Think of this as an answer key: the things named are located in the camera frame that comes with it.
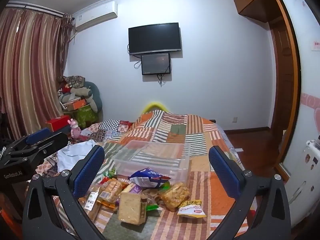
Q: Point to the red flat box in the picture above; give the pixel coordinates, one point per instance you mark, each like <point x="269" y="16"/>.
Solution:
<point x="58" y="123"/>

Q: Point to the white wardrobe with stickers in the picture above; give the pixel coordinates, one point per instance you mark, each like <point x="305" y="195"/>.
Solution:
<point x="302" y="158"/>

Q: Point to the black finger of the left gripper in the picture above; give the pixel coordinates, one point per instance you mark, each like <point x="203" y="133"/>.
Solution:
<point x="41" y="149"/>
<point x="38" y="136"/>

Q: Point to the yellow white small snack packet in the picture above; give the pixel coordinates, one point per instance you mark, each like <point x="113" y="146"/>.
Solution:
<point x="191" y="209"/>

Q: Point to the checkered patchwork quilt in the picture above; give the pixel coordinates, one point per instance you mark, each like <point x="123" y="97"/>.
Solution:
<point x="106" y="130"/>

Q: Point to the green pea snack bag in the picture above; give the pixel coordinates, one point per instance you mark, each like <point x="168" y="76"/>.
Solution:
<point x="109" y="174"/>

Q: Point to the white shirt on bed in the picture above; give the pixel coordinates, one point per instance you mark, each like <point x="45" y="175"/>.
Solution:
<point x="68" y="156"/>

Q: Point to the large black wall television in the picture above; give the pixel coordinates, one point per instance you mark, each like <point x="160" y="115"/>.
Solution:
<point x="154" y="38"/>

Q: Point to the yellow hoop behind bed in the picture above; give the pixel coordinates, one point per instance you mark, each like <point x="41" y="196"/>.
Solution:
<point x="154" y="106"/>

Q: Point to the grey green stuffed cushion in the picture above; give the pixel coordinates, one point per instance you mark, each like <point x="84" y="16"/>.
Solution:
<point x="91" y="94"/>

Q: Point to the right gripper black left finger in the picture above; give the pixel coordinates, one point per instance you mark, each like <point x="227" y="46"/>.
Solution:
<point x="40" y="216"/>

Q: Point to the orange cardboard box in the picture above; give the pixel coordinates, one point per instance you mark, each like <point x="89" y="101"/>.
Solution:
<point x="72" y="106"/>

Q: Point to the pink plush toy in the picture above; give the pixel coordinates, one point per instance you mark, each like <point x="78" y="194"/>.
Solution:
<point x="75" y="129"/>

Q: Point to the purple egg roll pack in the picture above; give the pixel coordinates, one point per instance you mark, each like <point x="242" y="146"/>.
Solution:
<point x="133" y="188"/>

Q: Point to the red striped curtain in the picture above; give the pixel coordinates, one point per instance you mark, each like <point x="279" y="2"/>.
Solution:
<point x="34" y="48"/>

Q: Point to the fried dough twists bag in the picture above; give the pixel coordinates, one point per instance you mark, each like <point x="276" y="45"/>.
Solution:
<point x="175" y="195"/>

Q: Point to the blue white snack bag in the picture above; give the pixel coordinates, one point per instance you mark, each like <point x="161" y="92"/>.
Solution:
<point x="148" y="178"/>

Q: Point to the striped patchwork bedspread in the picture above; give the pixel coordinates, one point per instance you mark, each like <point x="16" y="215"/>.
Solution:
<point x="203" y="183"/>

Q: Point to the round cookies clear bag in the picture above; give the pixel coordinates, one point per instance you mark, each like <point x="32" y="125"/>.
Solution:
<point x="111" y="191"/>

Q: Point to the green edged clear chips bag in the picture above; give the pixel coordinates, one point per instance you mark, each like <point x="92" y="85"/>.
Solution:
<point x="154" y="194"/>

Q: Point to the green fabric box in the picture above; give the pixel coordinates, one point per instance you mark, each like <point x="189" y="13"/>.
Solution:
<point x="85" y="116"/>

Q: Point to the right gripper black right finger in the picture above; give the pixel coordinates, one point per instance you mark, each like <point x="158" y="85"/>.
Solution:
<point x="272" y="218"/>

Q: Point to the beige cracker block pack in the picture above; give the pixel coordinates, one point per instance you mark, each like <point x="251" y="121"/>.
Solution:
<point x="132" y="208"/>

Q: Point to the brown wooden door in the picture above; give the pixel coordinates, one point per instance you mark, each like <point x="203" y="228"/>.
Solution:
<point x="284" y="114"/>

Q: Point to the clear plastic storage bin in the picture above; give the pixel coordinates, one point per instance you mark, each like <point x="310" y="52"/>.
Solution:
<point x="168" y="159"/>

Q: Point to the white wall air conditioner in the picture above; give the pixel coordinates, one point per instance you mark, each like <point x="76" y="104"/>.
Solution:
<point x="95" y="15"/>

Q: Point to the wooden overhead cabinet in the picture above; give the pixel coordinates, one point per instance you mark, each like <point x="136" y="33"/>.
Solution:
<point x="260" y="10"/>

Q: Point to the small black wall monitor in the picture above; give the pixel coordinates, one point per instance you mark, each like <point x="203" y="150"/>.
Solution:
<point x="155" y="64"/>

